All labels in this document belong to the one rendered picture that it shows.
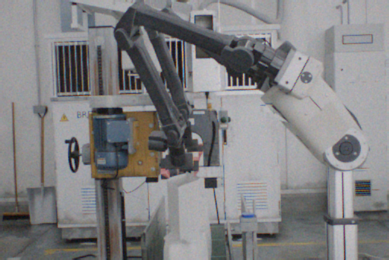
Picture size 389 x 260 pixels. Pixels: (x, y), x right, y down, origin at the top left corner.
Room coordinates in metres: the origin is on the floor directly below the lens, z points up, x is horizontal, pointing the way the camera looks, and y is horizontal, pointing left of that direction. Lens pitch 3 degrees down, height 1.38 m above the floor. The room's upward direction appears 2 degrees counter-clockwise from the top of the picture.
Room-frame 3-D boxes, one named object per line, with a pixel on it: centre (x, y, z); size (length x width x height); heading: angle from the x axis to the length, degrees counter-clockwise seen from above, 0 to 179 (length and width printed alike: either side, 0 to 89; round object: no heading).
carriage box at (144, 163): (2.71, 0.36, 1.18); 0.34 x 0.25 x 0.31; 88
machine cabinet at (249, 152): (5.87, 0.30, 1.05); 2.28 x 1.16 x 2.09; 88
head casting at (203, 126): (2.74, 0.02, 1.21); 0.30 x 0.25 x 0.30; 178
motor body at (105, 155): (2.47, 0.40, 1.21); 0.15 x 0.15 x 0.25
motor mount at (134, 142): (2.54, 0.31, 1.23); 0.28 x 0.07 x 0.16; 178
